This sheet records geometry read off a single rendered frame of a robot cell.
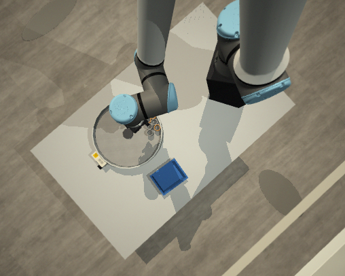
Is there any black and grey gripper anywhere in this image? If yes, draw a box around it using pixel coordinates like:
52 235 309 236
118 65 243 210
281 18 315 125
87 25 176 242
125 120 149 133

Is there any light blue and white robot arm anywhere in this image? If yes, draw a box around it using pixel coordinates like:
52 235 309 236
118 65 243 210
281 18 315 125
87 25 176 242
109 0 307 128

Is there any blue crate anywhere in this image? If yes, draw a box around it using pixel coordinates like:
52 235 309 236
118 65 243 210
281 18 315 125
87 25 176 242
150 158 187 196

